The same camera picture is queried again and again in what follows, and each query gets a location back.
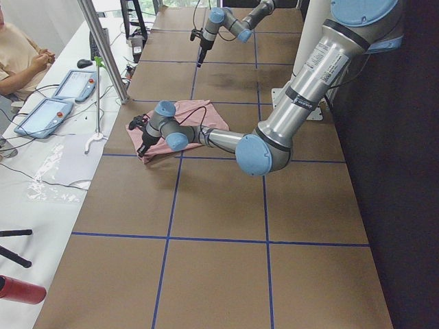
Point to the black keyboard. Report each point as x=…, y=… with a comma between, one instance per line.
x=94, y=50

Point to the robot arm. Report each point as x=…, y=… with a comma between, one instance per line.
x=350, y=29
x=224, y=17

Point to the red cylinder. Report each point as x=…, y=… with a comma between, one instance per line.
x=16, y=290

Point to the seated person beige shirt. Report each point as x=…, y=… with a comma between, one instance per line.
x=23, y=63

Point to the clear plastic bag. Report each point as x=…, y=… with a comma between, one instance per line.
x=54, y=181

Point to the metal reacher grabber tool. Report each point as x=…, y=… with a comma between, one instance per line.
x=98, y=135

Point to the far teach pendant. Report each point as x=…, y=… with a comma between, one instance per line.
x=77, y=85

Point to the black computer mouse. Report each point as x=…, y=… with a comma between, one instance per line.
x=83, y=63

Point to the aluminium frame post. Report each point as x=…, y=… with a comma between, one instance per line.
x=97, y=31

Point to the teach pendant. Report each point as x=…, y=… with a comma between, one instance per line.
x=45, y=118
x=77, y=85

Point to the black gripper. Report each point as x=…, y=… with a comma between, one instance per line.
x=205, y=44
x=148, y=138

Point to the near teach pendant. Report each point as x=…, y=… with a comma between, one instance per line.
x=45, y=118

